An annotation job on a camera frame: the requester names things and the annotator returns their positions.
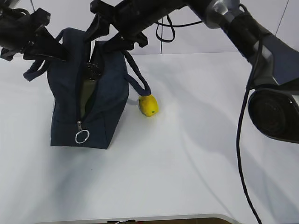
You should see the glass container with green lid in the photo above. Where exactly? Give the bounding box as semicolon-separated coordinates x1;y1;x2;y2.
79;62;103;119

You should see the navy blue fabric bag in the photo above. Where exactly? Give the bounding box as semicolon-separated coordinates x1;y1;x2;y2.
24;28;151;149

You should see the yellow lemon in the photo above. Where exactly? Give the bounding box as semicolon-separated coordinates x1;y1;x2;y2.
139;95;159;117

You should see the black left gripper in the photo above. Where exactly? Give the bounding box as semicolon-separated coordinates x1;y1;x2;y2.
0;7;69;61

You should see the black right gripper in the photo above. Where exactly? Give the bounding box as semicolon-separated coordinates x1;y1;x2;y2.
84;0;148;53

